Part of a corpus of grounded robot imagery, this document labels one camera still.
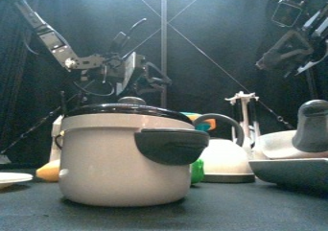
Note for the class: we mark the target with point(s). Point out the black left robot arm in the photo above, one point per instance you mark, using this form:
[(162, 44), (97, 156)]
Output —
[(51, 40)]

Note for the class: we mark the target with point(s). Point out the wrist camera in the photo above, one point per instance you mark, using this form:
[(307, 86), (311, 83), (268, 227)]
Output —
[(121, 40), (287, 13)]

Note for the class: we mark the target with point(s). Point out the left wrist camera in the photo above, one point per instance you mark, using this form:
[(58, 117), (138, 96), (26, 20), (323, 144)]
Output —
[(121, 40)]

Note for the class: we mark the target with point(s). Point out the yellow orange toy fruit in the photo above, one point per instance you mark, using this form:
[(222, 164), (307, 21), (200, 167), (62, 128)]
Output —
[(48, 171)]

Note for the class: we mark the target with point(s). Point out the dark round bowl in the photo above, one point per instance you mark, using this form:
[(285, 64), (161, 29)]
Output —
[(127, 108)]

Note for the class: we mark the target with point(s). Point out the white round plate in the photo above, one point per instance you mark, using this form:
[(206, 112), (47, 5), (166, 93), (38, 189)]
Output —
[(12, 178)]

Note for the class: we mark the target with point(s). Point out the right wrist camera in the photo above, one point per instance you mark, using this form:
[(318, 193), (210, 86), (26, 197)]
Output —
[(287, 13)]

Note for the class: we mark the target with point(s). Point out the white toy carton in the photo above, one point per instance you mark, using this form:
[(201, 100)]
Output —
[(55, 139)]

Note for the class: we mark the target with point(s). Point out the grey vertical frame pole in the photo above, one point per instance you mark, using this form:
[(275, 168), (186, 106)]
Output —
[(164, 33)]

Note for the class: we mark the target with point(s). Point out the green toy vegetable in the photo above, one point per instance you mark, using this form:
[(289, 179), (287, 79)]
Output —
[(197, 171)]

